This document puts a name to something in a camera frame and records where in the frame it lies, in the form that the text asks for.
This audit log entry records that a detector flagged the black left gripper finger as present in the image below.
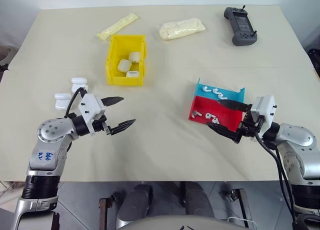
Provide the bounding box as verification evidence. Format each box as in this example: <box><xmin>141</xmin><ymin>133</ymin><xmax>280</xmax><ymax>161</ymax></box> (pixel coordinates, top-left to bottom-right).
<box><xmin>101</xmin><ymin>96</ymin><xmax>125</xmax><ymax>108</ymax></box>
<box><xmin>109</xmin><ymin>119</ymin><xmax>137</xmax><ymax>136</ymax></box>

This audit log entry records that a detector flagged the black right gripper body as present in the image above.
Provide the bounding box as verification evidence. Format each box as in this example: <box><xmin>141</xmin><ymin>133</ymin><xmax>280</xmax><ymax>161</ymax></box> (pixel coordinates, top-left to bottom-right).
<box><xmin>237</xmin><ymin>109</ymin><xmax>266</xmax><ymax>143</ymax></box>

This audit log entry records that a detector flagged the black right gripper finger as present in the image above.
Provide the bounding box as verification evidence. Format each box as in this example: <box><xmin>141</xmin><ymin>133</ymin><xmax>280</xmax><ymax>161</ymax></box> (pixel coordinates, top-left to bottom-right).
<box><xmin>217</xmin><ymin>99</ymin><xmax>253</xmax><ymax>113</ymax></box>
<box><xmin>206</xmin><ymin>122</ymin><xmax>243</xmax><ymax>145</ymax></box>

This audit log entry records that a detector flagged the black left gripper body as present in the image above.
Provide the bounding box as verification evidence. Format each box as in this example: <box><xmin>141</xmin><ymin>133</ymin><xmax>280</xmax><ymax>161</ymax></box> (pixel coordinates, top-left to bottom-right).
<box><xmin>91</xmin><ymin>114</ymin><xmax>113</xmax><ymax>136</ymax></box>

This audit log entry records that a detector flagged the yellow plastic bin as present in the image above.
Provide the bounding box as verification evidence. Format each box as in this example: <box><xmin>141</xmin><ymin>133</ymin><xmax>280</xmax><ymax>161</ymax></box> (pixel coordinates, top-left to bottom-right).
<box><xmin>104</xmin><ymin>34</ymin><xmax>148</xmax><ymax>87</ymax></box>

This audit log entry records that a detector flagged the red and blue tray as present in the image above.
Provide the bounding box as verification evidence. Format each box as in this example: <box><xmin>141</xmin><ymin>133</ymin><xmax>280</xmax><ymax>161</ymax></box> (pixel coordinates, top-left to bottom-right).
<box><xmin>187</xmin><ymin>77</ymin><xmax>247</xmax><ymax>133</ymax></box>

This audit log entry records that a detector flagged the dark grey rounded shape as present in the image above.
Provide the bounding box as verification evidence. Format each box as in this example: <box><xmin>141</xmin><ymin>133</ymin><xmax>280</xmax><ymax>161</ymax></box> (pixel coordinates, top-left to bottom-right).
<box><xmin>117</xmin><ymin>183</ymin><xmax>153</xmax><ymax>228</ymax></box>
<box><xmin>184</xmin><ymin>181</ymin><xmax>216</xmax><ymax>220</ymax></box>

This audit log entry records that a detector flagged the long yellow powder bag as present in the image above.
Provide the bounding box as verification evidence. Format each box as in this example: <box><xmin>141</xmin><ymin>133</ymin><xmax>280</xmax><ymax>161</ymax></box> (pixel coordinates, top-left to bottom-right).
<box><xmin>96</xmin><ymin>12</ymin><xmax>139</xmax><ymax>43</ymax></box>

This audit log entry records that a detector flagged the grey handheld controller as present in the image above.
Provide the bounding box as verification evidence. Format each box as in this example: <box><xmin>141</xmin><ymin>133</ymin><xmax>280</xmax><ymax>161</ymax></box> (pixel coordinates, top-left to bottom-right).
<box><xmin>223</xmin><ymin>5</ymin><xmax>259</xmax><ymax>47</ymax></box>

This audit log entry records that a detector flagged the black equipment beside table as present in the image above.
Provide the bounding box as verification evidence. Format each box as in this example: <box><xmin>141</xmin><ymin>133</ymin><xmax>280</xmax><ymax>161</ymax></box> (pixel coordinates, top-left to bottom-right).
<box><xmin>308</xmin><ymin>47</ymin><xmax>320</xmax><ymax>78</ymax></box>

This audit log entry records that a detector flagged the wide yellow powder bag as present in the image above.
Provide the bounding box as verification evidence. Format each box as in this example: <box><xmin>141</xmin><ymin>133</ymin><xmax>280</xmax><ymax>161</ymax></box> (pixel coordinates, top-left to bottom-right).
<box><xmin>156</xmin><ymin>17</ymin><xmax>207</xmax><ymax>42</ymax></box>

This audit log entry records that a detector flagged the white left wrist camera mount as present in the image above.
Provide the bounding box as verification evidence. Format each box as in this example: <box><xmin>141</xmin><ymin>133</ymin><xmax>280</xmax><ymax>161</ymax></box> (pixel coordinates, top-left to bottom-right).
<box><xmin>78</xmin><ymin>93</ymin><xmax>106</xmax><ymax>136</ymax></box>

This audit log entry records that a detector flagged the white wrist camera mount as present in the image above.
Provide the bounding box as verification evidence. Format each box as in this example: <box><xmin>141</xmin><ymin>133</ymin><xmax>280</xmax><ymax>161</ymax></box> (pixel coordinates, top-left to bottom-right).
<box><xmin>78</xmin><ymin>93</ymin><xmax>106</xmax><ymax>136</ymax></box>
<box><xmin>251</xmin><ymin>94</ymin><xmax>277</xmax><ymax>131</ymax></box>

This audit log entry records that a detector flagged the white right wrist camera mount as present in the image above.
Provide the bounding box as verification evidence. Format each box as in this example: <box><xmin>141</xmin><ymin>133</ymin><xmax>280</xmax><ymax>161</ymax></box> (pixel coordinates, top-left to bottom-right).
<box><xmin>251</xmin><ymin>94</ymin><xmax>277</xmax><ymax>131</ymax></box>

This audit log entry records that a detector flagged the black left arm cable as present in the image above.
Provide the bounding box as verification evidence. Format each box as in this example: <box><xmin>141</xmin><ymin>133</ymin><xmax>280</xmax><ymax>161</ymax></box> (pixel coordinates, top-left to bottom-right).
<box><xmin>64</xmin><ymin>87</ymin><xmax>88</xmax><ymax>120</ymax></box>

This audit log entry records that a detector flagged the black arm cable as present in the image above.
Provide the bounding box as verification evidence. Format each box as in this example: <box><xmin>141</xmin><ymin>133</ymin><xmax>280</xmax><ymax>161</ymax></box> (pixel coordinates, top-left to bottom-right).
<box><xmin>64</xmin><ymin>87</ymin><xmax>88</xmax><ymax>120</ymax></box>
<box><xmin>253</xmin><ymin>133</ymin><xmax>305</xmax><ymax>230</ymax></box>

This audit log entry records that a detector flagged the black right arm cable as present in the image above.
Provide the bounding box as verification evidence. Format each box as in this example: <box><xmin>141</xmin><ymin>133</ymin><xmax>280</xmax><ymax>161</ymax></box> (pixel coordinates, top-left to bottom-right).
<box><xmin>253</xmin><ymin>133</ymin><xmax>305</xmax><ymax>230</ymax></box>

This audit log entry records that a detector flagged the dark table post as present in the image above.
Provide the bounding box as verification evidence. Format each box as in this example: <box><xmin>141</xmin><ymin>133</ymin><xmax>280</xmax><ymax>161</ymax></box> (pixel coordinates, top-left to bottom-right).
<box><xmin>179</xmin><ymin>181</ymin><xmax>187</xmax><ymax>206</ymax></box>

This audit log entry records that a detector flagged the rusty metal frame bar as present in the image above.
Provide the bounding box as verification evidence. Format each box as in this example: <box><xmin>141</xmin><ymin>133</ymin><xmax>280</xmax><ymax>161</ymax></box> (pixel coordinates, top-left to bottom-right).
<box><xmin>99</xmin><ymin>196</ymin><xmax>109</xmax><ymax>230</ymax></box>
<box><xmin>236</xmin><ymin>188</ymin><xmax>252</xmax><ymax>228</ymax></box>

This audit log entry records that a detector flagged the white cable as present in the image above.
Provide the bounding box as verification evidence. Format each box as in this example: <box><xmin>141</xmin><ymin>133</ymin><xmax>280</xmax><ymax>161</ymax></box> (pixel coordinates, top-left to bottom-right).
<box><xmin>226</xmin><ymin>215</ymin><xmax>259</xmax><ymax>230</ymax></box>

